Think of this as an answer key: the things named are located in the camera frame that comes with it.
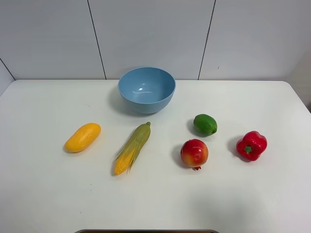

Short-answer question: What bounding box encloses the blue plastic bowl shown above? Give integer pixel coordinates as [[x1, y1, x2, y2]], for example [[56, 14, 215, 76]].
[[118, 67, 176, 114]]

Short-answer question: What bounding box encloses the red bell pepper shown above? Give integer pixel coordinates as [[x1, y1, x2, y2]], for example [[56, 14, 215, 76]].
[[236, 131, 268, 161]]

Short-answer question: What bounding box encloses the yellow mango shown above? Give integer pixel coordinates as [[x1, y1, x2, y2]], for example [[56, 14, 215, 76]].
[[64, 123, 101, 153]]

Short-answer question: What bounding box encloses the corn cob with husk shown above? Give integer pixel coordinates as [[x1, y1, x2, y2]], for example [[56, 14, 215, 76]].
[[113, 122, 151, 176]]

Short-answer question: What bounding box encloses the red pomegranate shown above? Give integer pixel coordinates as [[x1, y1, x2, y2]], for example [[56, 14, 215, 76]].
[[180, 139, 208, 170]]

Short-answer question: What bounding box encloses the green lime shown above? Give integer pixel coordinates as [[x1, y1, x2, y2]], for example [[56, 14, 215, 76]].
[[193, 114, 218, 137]]

